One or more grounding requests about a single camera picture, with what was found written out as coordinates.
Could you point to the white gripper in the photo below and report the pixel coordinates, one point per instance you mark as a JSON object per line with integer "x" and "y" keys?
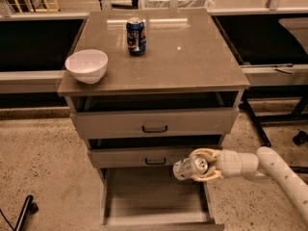
{"x": 227, "y": 163}

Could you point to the silver 7up can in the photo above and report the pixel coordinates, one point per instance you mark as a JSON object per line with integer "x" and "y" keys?
{"x": 191, "y": 167}

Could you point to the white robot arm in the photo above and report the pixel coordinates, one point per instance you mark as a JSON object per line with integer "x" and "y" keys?
{"x": 263, "y": 165}

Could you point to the top grey drawer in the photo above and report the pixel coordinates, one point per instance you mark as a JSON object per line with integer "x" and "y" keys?
{"x": 162, "y": 123}

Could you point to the grey drawer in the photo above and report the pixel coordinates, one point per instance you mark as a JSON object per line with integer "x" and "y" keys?
{"x": 162, "y": 123}
{"x": 139, "y": 157}
{"x": 152, "y": 199}

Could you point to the middle grey drawer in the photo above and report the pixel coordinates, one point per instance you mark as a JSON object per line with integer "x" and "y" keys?
{"x": 139, "y": 157}

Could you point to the bottom grey drawer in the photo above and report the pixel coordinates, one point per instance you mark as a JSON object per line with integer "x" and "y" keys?
{"x": 152, "y": 199}

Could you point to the grey drawer cabinet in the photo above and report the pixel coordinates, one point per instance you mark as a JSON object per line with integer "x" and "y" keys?
{"x": 186, "y": 65}

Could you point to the blue soda can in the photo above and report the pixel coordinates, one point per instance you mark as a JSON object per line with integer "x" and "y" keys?
{"x": 136, "y": 36}

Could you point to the black caster leg right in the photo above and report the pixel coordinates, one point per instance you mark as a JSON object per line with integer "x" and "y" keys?
{"x": 301, "y": 170}

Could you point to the black caster wheel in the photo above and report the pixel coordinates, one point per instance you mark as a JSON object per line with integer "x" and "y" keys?
{"x": 300, "y": 138}

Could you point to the white bowl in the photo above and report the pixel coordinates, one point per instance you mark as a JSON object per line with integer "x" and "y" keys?
{"x": 87, "y": 66}

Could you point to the black chair leg left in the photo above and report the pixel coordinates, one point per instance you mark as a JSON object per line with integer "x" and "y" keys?
{"x": 29, "y": 208}

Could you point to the white wire basket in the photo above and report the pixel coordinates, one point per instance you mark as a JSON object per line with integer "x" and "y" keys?
{"x": 181, "y": 4}

